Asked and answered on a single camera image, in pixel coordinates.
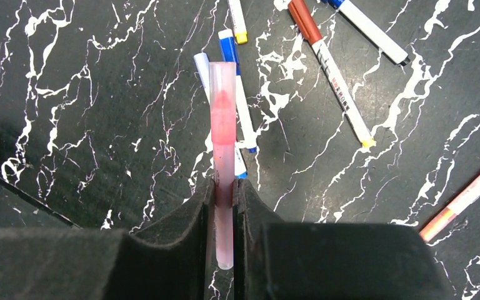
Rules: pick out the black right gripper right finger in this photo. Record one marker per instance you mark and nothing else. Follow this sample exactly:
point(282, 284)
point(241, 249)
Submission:
point(276, 259)

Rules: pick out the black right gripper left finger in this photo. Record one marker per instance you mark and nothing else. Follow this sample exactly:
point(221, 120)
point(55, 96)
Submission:
point(166, 260)

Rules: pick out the pink translucent pen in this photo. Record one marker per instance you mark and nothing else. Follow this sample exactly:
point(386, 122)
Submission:
point(223, 136)

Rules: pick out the light blue capped marker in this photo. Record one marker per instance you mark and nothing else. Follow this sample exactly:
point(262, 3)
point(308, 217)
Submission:
point(202, 65)

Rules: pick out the orange red pen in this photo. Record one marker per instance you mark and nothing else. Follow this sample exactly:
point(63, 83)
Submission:
point(454, 208)

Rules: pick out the blue capped whiteboard marker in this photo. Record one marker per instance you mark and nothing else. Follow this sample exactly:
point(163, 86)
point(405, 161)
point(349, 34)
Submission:
point(371, 31)

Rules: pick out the yellow capped marker pen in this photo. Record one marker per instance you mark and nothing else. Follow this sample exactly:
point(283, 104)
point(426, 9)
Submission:
point(238, 22)

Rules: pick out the brown capped yellow-end marker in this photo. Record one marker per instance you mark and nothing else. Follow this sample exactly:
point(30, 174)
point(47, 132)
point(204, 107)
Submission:
point(311, 33)

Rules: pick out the dark blue capped marker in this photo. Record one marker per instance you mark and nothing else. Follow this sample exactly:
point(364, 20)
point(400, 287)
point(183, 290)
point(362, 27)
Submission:
point(229, 54)

